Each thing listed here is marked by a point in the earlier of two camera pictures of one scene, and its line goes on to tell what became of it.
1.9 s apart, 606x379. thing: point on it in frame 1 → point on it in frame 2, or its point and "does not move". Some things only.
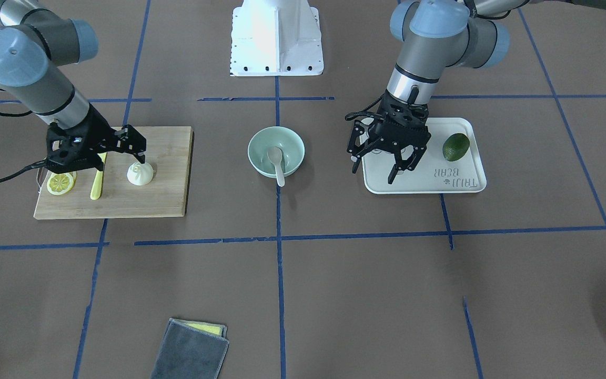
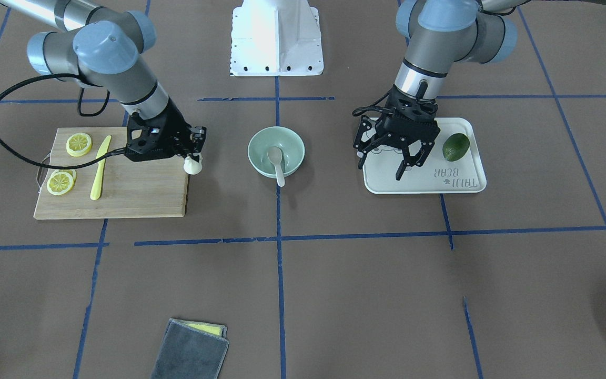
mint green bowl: x=290 y=143 does not move
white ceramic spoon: x=275 y=155 does not move
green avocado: x=455 y=147 does not move
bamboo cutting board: x=169 y=152 does not move
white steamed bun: x=140 y=174 → x=192 y=167
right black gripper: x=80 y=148 → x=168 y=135
